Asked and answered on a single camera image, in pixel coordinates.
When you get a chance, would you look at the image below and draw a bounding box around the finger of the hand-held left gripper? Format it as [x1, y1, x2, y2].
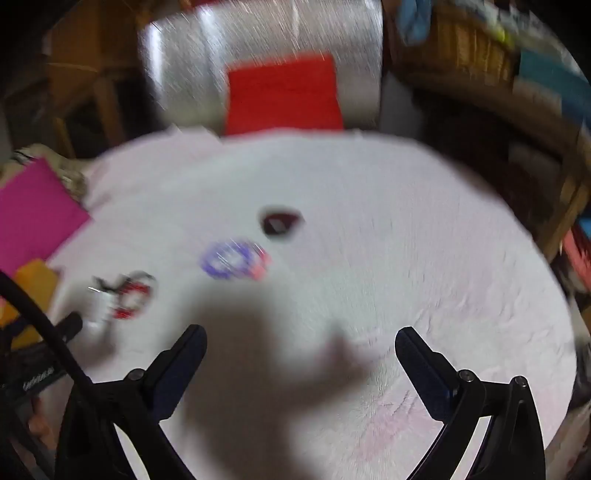
[50, 312, 84, 345]

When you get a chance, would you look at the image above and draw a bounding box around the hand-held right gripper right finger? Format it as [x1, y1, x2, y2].
[395, 326, 546, 480]

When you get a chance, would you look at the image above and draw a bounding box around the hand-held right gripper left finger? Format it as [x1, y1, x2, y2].
[55, 324, 208, 480]

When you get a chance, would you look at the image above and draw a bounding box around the orange box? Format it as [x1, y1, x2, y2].
[0, 258, 61, 352]

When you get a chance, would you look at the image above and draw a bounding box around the red bead bracelet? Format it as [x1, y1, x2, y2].
[113, 282, 153, 320]

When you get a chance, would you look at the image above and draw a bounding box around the purple bead bracelet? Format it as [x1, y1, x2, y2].
[199, 239, 254, 280]

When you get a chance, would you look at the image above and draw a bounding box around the black ring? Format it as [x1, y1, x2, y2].
[259, 206, 304, 238]

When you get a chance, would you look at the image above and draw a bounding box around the magenta pillow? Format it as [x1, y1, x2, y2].
[0, 158, 93, 278]

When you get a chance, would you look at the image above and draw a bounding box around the floral cloth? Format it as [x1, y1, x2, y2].
[14, 143, 88, 204]

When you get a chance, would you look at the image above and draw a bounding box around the pale pink blanket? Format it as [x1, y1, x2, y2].
[46, 127, 578, 480]

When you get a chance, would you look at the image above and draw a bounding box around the wooden shelf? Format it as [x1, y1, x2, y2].
[406, 69, 591, 259]

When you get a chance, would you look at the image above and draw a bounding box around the silver foil sheet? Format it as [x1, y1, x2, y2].
[139, 0, 384, 134]

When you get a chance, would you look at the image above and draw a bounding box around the red pillow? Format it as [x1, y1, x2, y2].
[225, 53, 345, 137]

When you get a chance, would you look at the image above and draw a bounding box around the teal cloth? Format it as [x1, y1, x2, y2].
[517, 48, 591, 121]

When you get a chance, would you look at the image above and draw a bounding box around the wicker basket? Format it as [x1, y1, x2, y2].
[392, 4, 518, 88]

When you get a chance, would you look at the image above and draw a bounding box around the blue cloth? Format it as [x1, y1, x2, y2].
[399, 0, 432, 44]

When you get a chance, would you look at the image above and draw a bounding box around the black cable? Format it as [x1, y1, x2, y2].
[0, 269, 95, 393]

